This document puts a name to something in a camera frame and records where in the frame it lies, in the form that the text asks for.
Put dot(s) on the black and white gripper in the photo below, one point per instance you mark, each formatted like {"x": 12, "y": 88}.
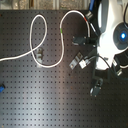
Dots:
{"x": 102, "y": 69}

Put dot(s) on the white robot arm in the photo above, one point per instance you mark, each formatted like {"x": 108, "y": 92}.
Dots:
{"x": 112, "y": 39}

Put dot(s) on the silver white connector block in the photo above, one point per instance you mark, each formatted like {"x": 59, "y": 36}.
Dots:
{"x": 78, "y": 60}

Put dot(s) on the blue object at edge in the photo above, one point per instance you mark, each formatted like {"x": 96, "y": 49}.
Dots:
{"x": 1, "y": 88}

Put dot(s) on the metal cable clip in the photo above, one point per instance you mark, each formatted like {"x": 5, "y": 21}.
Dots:
{"x": 39, "y": 56}

